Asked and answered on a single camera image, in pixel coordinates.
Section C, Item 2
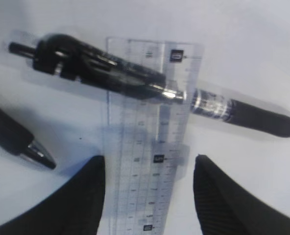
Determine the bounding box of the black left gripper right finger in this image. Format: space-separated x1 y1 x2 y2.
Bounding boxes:
193 155 290 235

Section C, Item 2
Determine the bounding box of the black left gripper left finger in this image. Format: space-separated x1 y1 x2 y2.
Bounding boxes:
0 155 105 235

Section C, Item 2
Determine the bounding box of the black pen middle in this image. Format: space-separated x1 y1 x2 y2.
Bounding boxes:
0 109 56 169

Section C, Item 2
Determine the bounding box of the clear plastic ruler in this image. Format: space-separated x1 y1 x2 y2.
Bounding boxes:
105 37 203 235

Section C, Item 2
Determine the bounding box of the black pen on ruler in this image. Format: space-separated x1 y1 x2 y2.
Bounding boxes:
8 34 290 138

